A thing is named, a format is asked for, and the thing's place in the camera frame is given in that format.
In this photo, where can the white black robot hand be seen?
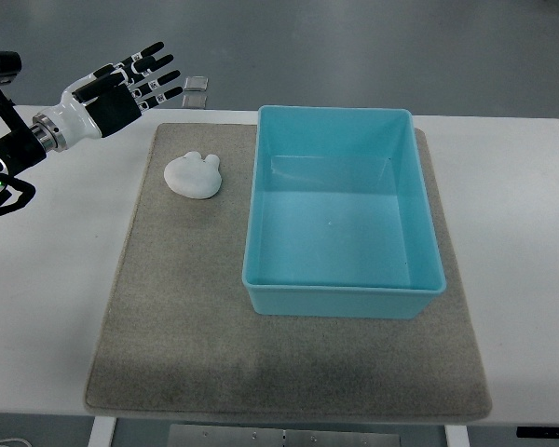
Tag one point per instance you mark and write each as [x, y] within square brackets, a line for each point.
[110, 111]

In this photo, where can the black table control panel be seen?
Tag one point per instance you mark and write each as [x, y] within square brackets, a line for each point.
[550, 433]

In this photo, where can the lower floor socket plate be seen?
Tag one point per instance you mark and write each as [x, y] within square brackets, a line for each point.
[194, 101]

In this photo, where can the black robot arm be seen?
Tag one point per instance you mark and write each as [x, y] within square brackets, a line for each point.
[26, 145]

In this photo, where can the floor socket plate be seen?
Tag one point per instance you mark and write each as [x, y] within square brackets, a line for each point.
[196, 83]
[194, 101]

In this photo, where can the grey felt mat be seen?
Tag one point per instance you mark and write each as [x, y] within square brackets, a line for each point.
[180, 337]

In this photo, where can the blue plastic box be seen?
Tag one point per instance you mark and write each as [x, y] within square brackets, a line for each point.
[340, 223]

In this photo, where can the white plush toy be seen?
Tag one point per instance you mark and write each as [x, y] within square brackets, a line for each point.
[194, 176]

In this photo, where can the metal table base plate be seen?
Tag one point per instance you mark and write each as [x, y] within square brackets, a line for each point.
[193, 435]

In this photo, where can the upper floor socket plate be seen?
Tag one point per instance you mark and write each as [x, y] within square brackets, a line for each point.
[196, 83]

